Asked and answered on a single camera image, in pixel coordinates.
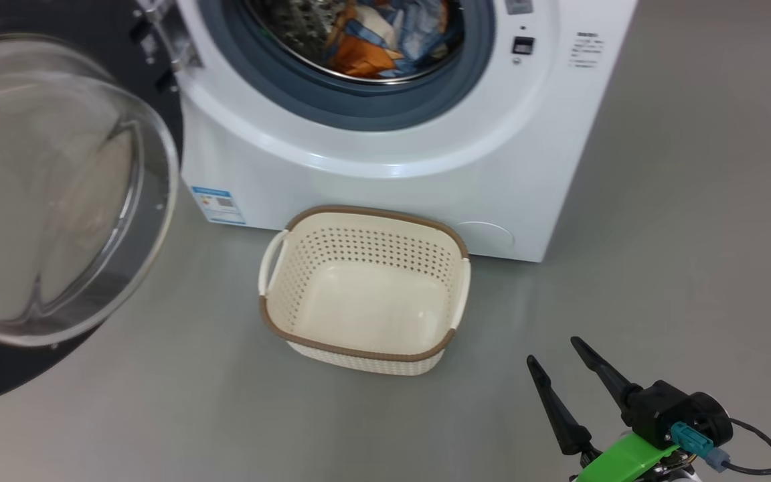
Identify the blue patterned clothes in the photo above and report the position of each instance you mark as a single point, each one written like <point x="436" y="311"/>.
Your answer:
<point x="362" y="57"/>

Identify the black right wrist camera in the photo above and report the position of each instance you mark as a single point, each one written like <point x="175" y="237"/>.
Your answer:
<point x="666" y="408"/>

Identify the black round glass washer door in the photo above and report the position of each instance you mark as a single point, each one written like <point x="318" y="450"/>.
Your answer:
<point x="158" y="201"/>

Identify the cream perforated laundry basket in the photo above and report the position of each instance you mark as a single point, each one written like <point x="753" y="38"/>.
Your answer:
<point x="365" y="301"/>

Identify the white front-load washing machine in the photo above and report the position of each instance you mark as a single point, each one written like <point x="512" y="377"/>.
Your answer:
<point x="392" y="174"/>

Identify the small black text label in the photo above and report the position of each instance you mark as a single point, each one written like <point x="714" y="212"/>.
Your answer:
<point x="586" y="48"/>

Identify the round white filter cover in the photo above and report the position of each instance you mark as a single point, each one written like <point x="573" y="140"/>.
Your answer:
<point x="489" y="237"/>

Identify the blue energy label sticker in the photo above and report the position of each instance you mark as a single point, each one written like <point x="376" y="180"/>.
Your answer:
<point x="218" y="205"/>

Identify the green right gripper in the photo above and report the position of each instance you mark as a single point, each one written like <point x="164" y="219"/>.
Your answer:
<point x="626" y="462"/>

